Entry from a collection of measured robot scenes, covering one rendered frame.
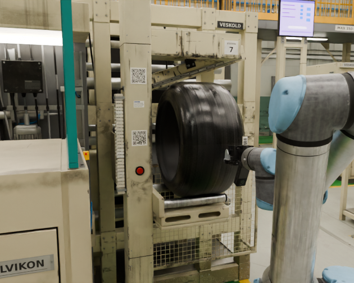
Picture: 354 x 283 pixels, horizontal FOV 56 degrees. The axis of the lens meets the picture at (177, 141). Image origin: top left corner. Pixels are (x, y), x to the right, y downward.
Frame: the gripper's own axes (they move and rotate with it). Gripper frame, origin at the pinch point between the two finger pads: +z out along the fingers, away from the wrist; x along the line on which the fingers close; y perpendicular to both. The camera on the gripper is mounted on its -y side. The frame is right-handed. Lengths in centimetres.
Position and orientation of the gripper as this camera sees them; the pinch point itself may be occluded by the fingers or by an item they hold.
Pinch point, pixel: (226, 160)
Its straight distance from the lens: 150.5
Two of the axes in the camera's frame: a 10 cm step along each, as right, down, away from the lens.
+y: -0.4, -10.0, -0.2
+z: -3.2, -0.1, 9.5
